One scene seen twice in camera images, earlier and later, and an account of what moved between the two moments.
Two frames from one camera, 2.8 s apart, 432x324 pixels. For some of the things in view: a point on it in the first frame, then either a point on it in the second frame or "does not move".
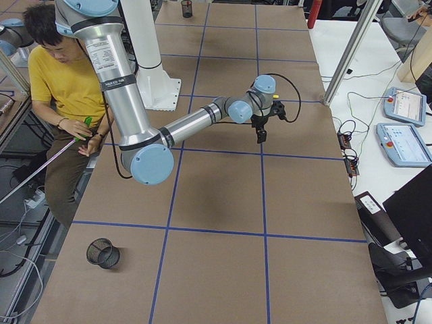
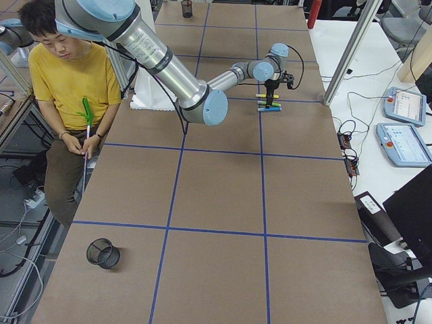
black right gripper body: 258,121 -> 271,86
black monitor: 410,208 does not move
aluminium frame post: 368,15 does not move
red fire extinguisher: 316,5 does not move
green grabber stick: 88,119 -> 88,116
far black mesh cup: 187,8 does not move
